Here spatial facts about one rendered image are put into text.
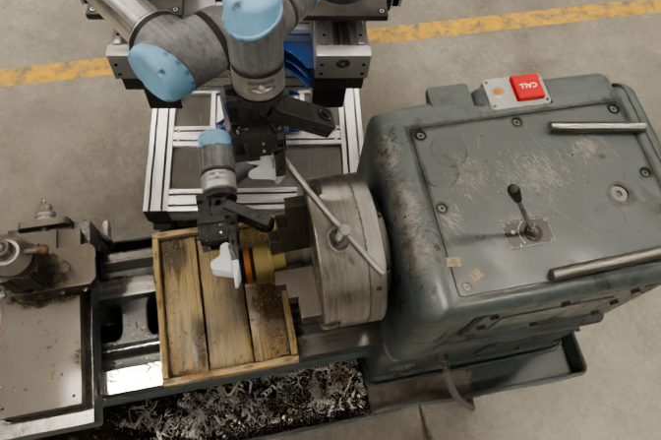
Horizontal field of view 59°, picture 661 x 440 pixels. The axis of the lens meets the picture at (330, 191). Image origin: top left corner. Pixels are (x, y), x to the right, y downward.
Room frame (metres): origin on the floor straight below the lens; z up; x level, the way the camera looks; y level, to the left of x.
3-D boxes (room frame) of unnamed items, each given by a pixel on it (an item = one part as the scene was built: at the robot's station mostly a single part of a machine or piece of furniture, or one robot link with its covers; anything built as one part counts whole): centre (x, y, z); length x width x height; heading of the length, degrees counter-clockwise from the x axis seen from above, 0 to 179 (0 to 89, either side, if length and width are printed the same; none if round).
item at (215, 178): (0.54, 0.24, 1.09); 0.08 x 0.05 x 0.08; 108
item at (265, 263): (0.38, 0.12, 1.08); 0.09 x 0.09 x 0.09; 19
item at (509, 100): (0.78, -0.36, 1.23); 0.13 x 0.08 x 0.05; 109
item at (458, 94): (0.73, -0.22, 1.24); 0.09 x 0.08 x 0.03; 109
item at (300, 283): (0.32, 0.02, 1.09); 0.12 x 0.11 x 0.05; 19
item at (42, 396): (0.25, 0.58, 0.95); 0.43 x 0.17 x 0.05; 19
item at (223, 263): (0.36, 0.19, 1.10); 0.09 x 0.06 x 0.03; 18
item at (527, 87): (0.79, -0.38, 1.26); 0.06 x 0.06 x 0.02; 19
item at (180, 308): (0.35, 0.21, 0.89); 0.36 x 0.30 x 0.04; 19
